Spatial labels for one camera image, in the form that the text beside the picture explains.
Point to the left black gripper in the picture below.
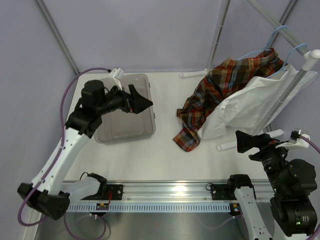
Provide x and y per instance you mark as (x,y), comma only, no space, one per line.
(140,103)

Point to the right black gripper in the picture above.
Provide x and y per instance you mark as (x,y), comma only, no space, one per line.
(246,141)

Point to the red plaid shirt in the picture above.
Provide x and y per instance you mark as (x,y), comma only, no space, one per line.
(218,84)

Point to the light blue wire hanger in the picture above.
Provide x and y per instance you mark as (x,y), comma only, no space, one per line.
(265,47)

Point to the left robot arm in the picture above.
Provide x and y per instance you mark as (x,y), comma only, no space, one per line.
(44,194)

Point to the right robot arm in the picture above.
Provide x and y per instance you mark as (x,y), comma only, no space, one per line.
(291,182)

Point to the white shirt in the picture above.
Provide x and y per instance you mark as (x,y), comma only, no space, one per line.
(252,103)

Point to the grey translucent plastic bin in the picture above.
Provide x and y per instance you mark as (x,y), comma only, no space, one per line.
(119,127)

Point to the white clothes rack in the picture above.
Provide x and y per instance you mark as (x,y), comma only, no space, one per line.
(296,79)

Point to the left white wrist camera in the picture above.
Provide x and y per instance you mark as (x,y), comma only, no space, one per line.
(115,75)

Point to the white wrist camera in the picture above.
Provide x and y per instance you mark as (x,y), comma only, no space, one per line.
(295,142)
(115,75)

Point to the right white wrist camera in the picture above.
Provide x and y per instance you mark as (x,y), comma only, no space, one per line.
(295,142)

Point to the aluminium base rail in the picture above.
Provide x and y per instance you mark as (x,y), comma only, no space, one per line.
(170,191)

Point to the white slotted cable duct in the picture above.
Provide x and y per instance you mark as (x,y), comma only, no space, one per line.
(155,207)

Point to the left aluminium frame post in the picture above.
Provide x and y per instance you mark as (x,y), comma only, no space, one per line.
(44,11)

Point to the aluminium frame post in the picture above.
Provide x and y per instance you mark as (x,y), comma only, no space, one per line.
(44,11)
(284,17)

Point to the right aluminium frame post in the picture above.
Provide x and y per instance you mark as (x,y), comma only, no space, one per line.
(284,17)

